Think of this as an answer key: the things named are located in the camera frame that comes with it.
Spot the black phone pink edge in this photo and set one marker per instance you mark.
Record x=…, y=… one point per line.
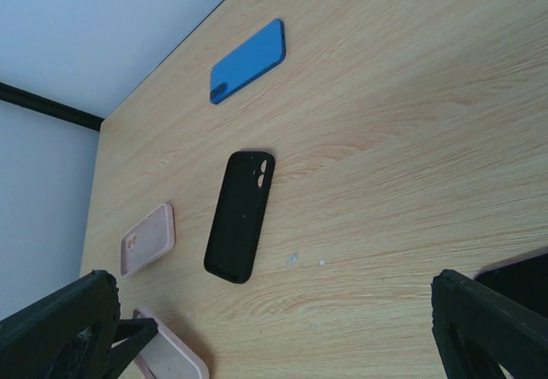
x=522, y=279

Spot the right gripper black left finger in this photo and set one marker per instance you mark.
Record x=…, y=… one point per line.
x=75, y=332

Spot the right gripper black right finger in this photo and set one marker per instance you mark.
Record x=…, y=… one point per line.
x=480, y=333

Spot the pink translucent phone case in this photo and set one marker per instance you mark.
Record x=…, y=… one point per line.
x=148, y=240

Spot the blue phone case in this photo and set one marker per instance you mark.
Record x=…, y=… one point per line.
x=256, y=56

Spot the black frame bar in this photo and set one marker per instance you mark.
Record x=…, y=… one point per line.
x=45, y=106

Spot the black phone case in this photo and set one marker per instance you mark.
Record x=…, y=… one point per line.
x=239, y=215

